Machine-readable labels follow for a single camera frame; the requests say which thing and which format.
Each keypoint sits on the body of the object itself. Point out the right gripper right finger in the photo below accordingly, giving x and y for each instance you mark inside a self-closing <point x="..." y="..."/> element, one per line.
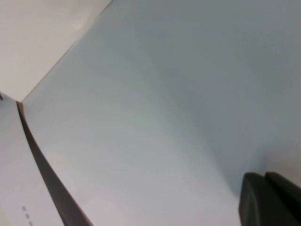
<point x="287" y="188"/>

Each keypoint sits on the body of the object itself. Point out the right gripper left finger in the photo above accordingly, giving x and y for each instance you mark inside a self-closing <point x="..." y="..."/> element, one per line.
<point x="263" y="204"/>

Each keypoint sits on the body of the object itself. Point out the white product brochure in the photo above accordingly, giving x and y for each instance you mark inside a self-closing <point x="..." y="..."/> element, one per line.
<point x="164" y="106"/>

